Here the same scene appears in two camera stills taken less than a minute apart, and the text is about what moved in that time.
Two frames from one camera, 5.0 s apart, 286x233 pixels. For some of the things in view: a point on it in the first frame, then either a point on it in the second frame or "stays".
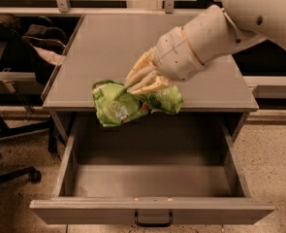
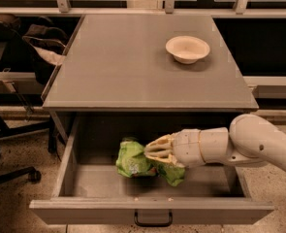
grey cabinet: (108, 47) stays
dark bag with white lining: (47, 46) stays
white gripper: (174, 56) → (187, 147)
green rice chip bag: (116, 105) → (132, 161)
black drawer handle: (152, 224) stays
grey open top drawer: (162, 170) stays
